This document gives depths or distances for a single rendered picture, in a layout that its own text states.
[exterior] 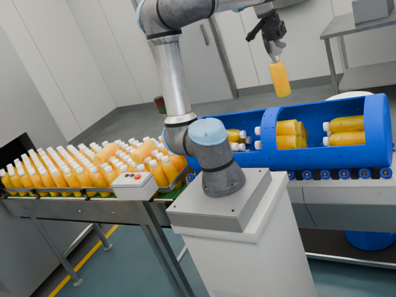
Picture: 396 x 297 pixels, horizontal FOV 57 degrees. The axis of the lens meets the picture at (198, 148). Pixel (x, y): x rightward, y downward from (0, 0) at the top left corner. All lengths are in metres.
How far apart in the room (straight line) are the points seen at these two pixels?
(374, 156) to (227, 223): 0.64
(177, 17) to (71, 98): 5.50
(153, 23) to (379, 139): 0.88
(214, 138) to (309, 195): 0.67
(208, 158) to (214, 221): 0.20
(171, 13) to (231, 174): 0.52
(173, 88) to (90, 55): 5.81
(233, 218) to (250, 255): 0.17
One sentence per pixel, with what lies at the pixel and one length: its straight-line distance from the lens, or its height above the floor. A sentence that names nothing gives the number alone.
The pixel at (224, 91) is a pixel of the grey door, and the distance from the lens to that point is 5.63.
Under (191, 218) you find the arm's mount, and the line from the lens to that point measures 1.18.
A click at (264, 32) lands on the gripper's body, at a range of 1.60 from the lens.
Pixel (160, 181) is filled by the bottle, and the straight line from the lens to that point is 1.93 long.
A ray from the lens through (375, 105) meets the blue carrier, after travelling 1.48.
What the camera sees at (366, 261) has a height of 0.15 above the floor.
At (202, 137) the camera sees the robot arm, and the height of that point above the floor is 1.42.
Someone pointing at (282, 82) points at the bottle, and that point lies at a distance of 1.68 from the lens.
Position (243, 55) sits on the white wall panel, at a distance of 5.33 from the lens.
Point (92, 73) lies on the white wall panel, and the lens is 6.93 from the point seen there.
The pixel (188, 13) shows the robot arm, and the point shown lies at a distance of 1.13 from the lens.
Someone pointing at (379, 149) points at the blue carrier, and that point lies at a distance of 1.46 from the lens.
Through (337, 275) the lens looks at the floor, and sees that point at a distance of 2.49.
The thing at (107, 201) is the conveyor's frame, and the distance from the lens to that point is 2.20.
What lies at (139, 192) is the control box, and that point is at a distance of 1.78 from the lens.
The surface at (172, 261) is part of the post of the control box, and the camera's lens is 2.10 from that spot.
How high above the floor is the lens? 1.86
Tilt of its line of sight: 25 degrees down
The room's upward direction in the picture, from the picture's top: 21 degrees counter-clockwise
